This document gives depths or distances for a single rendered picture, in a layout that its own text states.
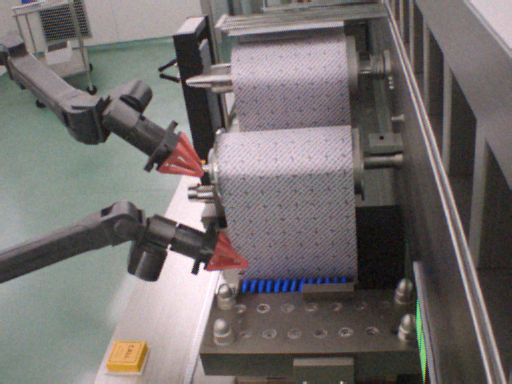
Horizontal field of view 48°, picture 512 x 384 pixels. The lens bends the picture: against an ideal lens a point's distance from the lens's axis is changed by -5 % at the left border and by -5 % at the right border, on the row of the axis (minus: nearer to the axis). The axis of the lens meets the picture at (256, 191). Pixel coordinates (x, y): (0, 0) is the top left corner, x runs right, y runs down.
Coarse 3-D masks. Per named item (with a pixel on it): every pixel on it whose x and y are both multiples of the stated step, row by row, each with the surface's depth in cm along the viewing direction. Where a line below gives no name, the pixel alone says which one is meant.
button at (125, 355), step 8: (120, 344) 120; (128, 344) 120; (136, 344) 120; (144, 344) 120; (112, 352) 118; (120, 352) 118; (128, 352) 118; (136, 352) 118; (144, 352) 119; (112, 360) 116; (120, 360) 116; (128, 360) 116; (136, 360) 116; (112, 368) 116; (120, 368) 116; (128, 368) 115; (136, 368) 115
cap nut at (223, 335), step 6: (222, 318) 102; (216, 324) 101; (222, 324) 101; (228, 324) 102; (216, 330) 101; (222, 330) 101; (228, 330) 102; (216, 336) 101; (222, 336) 101; (228, 336) 102; (216, 342) 102; (222, 342) 102; (228, 342) 102
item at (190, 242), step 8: (208, 224) 116; (176, 232) 111; (184, 232) 111; (192, 232) 112; (200, 232) 113; (208, 232) 113; (184, 240) 111; (192, 240) 111; (200, 240) 111; (176, 248) 111; (184, 248) 111; (192, 248) 111; (200, 248) 110; (192, 256) 112; (200, 256) 109; (200, 264) 113; (192, 272) 111
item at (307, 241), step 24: (240, 216) 109; (264, 216) 109; (288, 216) 108; (312, 216) 107; (336, 216) 107; (240, 240) 112; (264, 240) 111; (288, 240) 111; (312, 240) 110; (336, 240) 109; (264, 264) 114; (288, 264) 114; (312, 264) 113; (336, 264) 112
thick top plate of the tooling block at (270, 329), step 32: (256, 320) 107; (288, 320) 105; (320, 320) 104; (352, 320) 103; (384, 320) 102; (224, 352) 100; (256, 352) 100; (288, 352) 99; (320, 352) 98; (352, 352) 97; (384, 352) 96; (416, 352) 95
